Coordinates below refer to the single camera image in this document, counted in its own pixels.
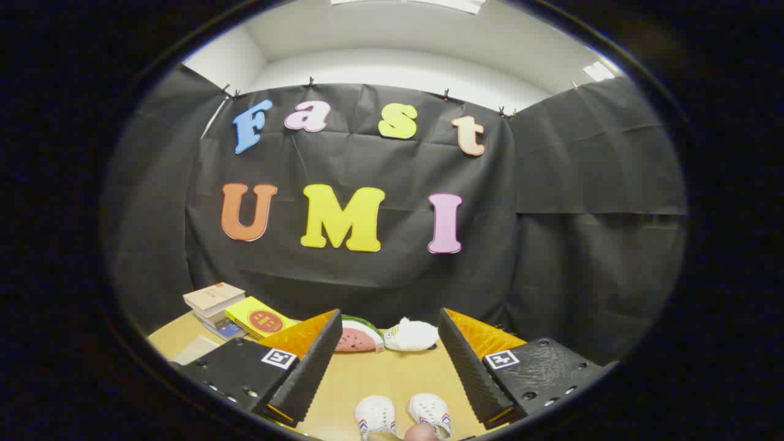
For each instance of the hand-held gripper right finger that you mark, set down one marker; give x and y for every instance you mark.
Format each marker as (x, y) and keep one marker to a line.
(465, 367)

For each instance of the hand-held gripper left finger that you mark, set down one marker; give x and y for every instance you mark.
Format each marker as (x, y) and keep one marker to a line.
(309, 373)

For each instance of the white canvas shoe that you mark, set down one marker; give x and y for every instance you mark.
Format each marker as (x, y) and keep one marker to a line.
(430, 413)
(375, 416)

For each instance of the cream fabric storage box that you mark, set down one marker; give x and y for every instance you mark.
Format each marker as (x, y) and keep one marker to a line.
(196, 350)

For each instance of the watermelon slice plush toy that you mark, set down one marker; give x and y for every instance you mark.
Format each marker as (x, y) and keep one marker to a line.
(358, 340)

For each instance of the white plush toy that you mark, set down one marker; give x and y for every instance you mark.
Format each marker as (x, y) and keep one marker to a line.
(413, 337)

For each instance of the yellow book with red circle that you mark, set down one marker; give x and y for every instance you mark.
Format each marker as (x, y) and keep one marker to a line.
(245, 312)

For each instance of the blue cover book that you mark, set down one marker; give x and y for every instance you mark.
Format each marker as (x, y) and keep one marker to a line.
(229, 331)

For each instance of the grey cover book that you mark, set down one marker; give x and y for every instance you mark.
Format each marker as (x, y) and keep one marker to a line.
(211, 318)

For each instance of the beige cover book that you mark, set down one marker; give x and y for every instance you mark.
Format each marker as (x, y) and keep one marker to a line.
(214, 297)

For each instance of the ceiling light panel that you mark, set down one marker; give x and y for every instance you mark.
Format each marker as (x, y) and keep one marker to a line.
(598, 71)
(429, 3)

